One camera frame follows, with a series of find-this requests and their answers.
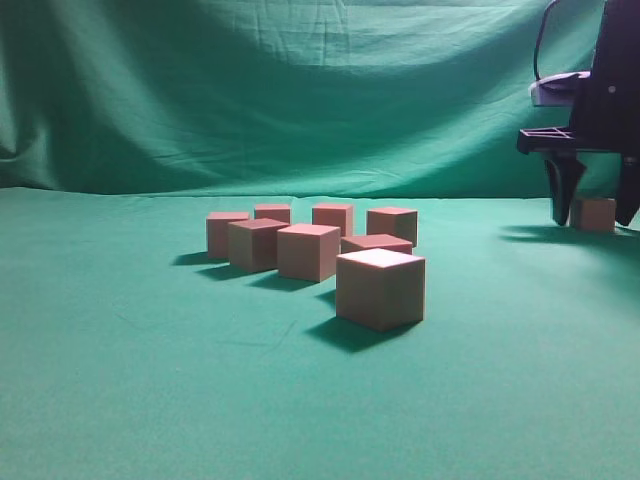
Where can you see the pink cube carried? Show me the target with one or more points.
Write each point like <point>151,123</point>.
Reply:
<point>252,244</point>
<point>217,224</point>
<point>280,212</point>

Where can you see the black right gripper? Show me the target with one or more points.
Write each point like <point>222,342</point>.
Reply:
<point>604,117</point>

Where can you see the green cloth backdrop and cover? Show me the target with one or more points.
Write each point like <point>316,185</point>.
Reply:
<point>126,353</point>

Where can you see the pink cube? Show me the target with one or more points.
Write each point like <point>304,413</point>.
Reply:
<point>593,214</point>
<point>375,241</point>

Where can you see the pink cube edge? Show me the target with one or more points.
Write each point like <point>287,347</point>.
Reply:
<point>380,289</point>

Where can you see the pink cube placed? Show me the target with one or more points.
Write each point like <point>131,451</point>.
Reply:
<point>395,221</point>
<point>338,215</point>
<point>308,251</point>

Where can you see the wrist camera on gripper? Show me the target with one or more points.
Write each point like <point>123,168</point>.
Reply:
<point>557,90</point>

